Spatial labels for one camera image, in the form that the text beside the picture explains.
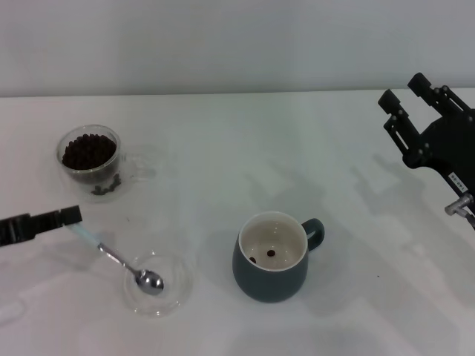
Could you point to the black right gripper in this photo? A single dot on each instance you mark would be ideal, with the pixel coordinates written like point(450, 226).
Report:
point(451, 148)

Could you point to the dark teal ceramic mug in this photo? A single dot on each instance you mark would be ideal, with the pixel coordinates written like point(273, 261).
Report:
point(267, 282)

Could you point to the clear double-wall glass cup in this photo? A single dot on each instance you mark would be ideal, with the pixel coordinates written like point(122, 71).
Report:
point(83, 188)

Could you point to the clear round glass saucer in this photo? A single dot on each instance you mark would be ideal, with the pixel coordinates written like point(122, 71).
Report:
point(174, 293)

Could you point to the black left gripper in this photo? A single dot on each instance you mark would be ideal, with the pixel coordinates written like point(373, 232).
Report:
point(15, 230)

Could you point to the dark coffee beans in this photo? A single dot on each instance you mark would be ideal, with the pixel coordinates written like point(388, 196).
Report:
point(87, 154)

